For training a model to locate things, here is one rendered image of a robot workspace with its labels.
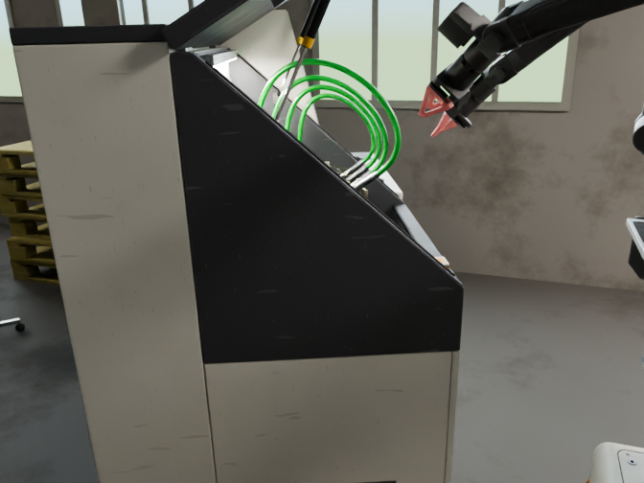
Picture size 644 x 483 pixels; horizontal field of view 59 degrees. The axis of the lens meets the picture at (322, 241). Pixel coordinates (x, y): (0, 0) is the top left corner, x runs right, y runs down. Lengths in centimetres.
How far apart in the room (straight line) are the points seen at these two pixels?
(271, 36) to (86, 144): 80
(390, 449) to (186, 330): 57
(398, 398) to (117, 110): 87
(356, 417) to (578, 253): 258
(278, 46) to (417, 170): 202
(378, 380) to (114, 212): 68
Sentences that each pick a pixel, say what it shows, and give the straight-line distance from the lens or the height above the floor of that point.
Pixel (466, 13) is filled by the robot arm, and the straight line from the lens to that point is 119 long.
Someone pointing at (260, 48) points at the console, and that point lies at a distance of 181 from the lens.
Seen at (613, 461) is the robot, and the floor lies 28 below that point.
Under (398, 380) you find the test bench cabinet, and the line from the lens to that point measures 136.
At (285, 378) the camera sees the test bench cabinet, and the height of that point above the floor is 74.
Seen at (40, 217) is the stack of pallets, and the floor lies 46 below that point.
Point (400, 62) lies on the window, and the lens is 358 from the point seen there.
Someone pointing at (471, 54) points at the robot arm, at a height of 143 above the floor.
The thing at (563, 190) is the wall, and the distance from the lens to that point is 364.
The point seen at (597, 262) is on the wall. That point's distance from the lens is 379.
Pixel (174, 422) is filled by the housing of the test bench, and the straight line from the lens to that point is 141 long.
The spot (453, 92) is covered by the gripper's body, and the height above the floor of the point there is 136.
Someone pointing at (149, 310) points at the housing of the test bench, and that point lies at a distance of 127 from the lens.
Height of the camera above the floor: 147
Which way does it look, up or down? 20 degrees down
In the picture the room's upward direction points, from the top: 1 degrees counter-clockwise
